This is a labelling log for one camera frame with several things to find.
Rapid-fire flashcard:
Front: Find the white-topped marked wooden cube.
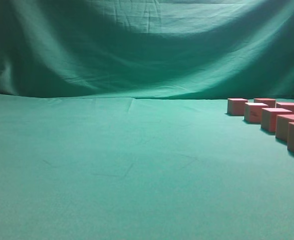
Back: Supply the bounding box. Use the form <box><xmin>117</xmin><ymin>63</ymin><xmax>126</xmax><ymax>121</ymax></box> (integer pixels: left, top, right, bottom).
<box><xmin>244</xmin><ymin>102</ymin><xmax>268</xmax><ymax>124</ymax></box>

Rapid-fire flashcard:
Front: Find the green cloth backdrop and cover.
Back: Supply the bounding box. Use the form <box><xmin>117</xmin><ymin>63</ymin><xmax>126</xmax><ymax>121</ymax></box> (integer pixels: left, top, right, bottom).
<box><xmin>0</xmin><ymin>0</ymin><xmax>294</xmax><ymax>240</ymax></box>

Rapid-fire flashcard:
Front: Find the right-column wooden cube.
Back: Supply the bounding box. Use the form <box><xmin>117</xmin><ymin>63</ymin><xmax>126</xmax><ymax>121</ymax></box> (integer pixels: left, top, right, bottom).
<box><xmin>276</xmin><ymin>102</ymin><xmax>294</xmax><ymax>114</ymax></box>
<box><xmin>254</xmin><ymin>98</ymin><xmax>276</xmax><ymax>108</ymax></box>

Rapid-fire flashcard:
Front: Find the far right-column wooden cube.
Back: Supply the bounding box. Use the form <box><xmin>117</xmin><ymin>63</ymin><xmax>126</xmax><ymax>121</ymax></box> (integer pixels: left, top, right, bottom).
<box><xmin>254</xmin><ymin>98</ymin><xmax>276</xmax><ymax>108</ymax></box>

